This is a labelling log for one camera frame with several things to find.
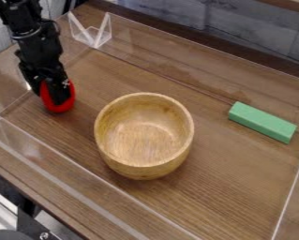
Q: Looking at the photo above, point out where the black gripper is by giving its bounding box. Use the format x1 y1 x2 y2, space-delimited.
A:
12 22 71 105

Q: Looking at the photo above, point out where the red plush fruit green leaf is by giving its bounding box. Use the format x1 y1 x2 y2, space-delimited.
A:
40 80 75 113

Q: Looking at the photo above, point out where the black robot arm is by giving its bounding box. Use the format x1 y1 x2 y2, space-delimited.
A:
0 0 73 112

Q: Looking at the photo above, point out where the wooden bowl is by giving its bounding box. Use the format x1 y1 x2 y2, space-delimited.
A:
93 92 194 180

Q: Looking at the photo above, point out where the green rectangular block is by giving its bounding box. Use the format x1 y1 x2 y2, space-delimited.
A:
228 101 297 144

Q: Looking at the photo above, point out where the clear acrylic tray enclosure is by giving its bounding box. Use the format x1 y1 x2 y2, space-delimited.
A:
0 8 299 240

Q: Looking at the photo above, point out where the black camera mount with cable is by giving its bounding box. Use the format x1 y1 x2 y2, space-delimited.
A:
0 205 79 240

